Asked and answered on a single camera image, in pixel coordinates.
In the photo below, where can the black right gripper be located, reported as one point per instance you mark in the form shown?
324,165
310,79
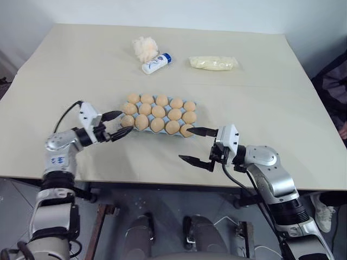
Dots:
219,154

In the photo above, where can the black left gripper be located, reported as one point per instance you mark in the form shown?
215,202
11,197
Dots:
101,134

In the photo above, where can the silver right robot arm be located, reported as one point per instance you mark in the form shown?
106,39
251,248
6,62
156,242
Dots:
273,176

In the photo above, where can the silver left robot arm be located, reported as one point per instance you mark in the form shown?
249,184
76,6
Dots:
58,159

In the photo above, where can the tan egg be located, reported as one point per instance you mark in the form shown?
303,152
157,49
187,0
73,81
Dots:
147,98
185,129
133,98
189,117
162,100
145,109
141,121
157,125
172,127
174,114
127,121
158,111
189,106
176,103
130,108

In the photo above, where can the blue egg tray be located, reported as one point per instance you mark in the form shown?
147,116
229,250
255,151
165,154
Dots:
164,119

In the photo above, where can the white bottle with blue cap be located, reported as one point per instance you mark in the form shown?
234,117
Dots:
156,63

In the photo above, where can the white mesh bath sponge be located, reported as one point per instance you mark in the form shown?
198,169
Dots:
145,48

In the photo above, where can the clear bag of pale food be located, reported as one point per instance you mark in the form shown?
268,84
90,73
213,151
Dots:
212,63

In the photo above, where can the dark rounded robot leg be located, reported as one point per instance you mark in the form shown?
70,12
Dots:
203,237
141,235

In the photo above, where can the white sneaker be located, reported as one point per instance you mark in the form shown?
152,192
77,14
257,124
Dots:
324,212

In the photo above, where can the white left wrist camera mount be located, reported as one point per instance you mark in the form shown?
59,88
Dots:
88,115

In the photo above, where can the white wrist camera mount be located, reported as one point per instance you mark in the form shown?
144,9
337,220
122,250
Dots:
88,115
230,136

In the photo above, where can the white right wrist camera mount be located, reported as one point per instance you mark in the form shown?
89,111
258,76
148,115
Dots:
230,136

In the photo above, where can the brown table frame beam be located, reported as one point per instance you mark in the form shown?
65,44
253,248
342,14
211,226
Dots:
99,228
247,239

